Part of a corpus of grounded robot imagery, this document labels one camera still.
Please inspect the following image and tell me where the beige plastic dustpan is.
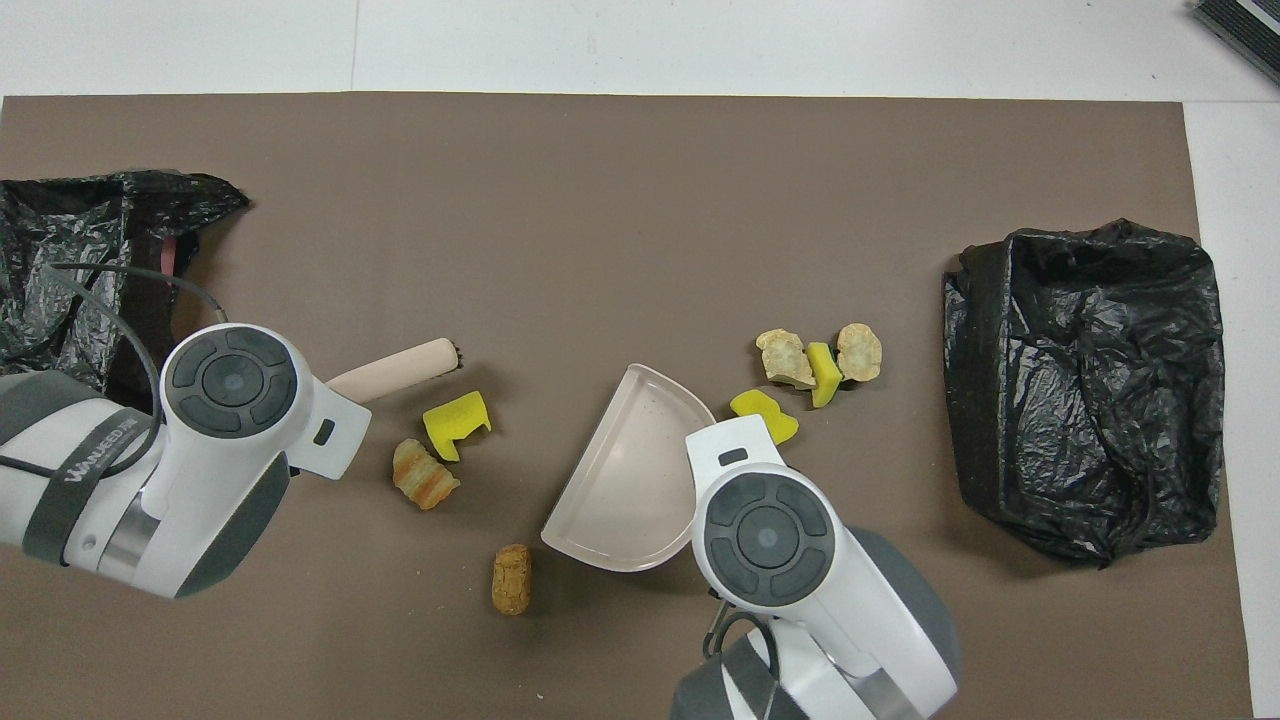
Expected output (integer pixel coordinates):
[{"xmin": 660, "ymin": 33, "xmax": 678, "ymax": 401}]
[{"xmin": 540, "ymin": 362, "xmax": 718, "ymax": 574}]

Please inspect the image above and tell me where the large yellow sponge chunk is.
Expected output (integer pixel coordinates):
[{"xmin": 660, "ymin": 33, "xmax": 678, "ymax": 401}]
[{"xmin": 729, "ymin": 388, "xmax": 800, "ymax": 446}]

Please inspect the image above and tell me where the pale bread piece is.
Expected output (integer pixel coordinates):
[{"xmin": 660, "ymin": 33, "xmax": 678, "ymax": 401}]
[
  {"xmin": 755, "ymin": 329, "xmax": 817, "ymax": 390},
  {"xmin": 836, "ymin": 322, "xmax": 884, "ymax": 384}
]

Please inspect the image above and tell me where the small yellow green sponge piece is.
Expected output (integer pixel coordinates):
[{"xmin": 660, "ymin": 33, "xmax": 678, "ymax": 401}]
[{"xmin": 806, "ymin": 342, "xmax": 846, "ymax": 409}]

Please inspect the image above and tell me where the notched yellow sponge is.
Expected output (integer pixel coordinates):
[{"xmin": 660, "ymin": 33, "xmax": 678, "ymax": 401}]
[{"xmin": 422, "ymin": 390, "xmax": 493, "ymax": 463}]

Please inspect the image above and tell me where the striped croissant piece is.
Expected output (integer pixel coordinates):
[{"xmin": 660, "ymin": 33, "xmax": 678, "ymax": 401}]
[{"xmin": 392, "ymin": 437, "xmax": 462, "ymax": 511}]

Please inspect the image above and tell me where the beige hand brush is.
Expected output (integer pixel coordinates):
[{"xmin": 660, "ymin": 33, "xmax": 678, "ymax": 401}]
[{"xmin": 325, "ymin": 337, "xmax": 463, "ymax": 406}]

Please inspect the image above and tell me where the brown cork shaped roll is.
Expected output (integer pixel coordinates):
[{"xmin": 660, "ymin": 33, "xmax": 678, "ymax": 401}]
[{"xmin": 491, "ymin": 543, "xmax": 533, "ymax": 616}]

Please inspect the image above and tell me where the black bag lined pink bin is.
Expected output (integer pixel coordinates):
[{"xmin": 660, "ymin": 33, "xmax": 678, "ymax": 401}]
[{"xmin": 0, "ymin": 168, "xmax": 251, "ymax": 421}]

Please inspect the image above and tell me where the brown table mat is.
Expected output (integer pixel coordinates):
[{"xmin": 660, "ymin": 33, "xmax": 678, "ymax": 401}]
[{"xmin": 0, "ymin": 92, "xmax": 1253, "ymax": 720}]

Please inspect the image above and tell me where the dark ribbed panel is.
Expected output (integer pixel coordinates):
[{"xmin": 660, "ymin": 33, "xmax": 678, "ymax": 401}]
[{"xmin": 1193, "ymin": 0, "xmax": 1280, "ymax": 86}]

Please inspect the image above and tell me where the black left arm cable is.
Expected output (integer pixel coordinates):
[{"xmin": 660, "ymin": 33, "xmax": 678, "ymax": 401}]
[{"xmin": 0, "ymin": 262, "xmax": 229, "ymax": 481}]

